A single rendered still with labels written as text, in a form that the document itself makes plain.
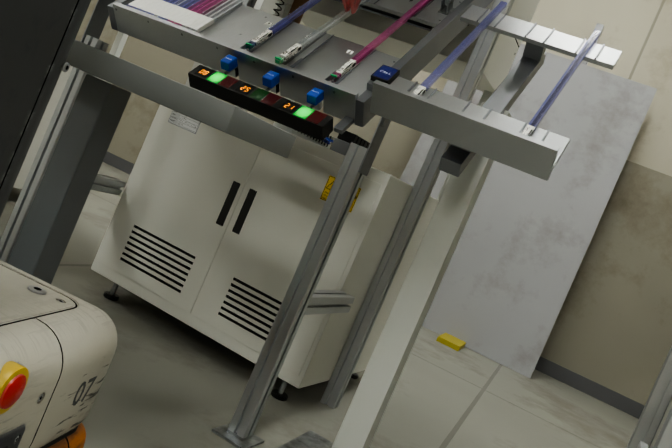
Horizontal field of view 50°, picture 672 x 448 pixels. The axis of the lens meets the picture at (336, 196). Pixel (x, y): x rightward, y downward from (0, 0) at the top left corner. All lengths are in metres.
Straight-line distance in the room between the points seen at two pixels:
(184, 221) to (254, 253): 0.23
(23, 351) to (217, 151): 1.18
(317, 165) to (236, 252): 0.31
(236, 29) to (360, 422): 0.90
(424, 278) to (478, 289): 2.56
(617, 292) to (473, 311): 0.86
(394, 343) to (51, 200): 0.71
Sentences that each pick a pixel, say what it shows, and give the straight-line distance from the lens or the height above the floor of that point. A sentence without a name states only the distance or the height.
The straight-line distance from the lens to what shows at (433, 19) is 1.77.
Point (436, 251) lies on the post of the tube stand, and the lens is 1.48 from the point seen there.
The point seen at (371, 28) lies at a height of 1.01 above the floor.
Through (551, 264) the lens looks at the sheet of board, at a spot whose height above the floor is 0.59.
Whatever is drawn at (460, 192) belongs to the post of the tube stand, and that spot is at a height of 0.63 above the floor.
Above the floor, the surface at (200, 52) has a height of 0.70.
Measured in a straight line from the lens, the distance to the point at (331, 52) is 1.62.
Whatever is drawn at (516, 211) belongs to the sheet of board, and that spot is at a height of 0.78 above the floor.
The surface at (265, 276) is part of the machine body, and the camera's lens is 1.83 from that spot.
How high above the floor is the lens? 0.57
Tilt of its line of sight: 1 degrees down
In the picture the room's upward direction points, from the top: 23 degrees clockwise
